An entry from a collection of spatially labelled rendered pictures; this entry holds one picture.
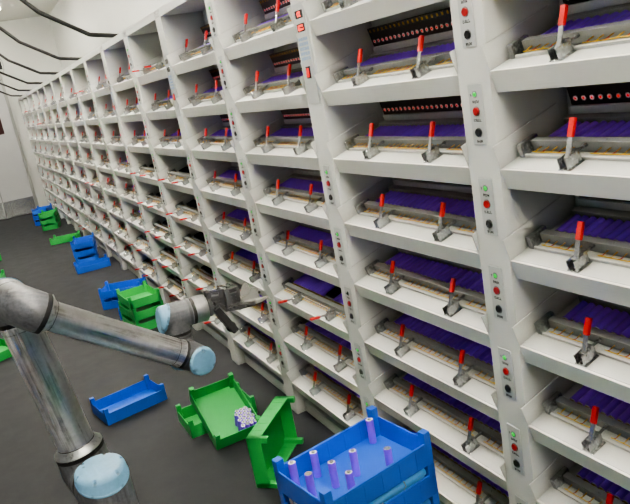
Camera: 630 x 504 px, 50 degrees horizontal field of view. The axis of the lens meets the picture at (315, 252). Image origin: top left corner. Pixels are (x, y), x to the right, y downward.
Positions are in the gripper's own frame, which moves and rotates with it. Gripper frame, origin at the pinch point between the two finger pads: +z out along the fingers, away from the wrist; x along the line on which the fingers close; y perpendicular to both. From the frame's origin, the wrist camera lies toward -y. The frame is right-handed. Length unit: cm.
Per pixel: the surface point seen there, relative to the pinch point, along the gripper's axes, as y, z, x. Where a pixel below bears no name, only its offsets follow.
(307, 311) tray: -10.5, 16.9, 0.6
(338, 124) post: 57, 18, -40
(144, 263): -46, 23, 307
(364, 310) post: -0.8, 18.0, -39.8
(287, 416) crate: -53, 6, 12
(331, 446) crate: -14, -19, -82
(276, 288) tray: -8.0, 18.0, 29.9
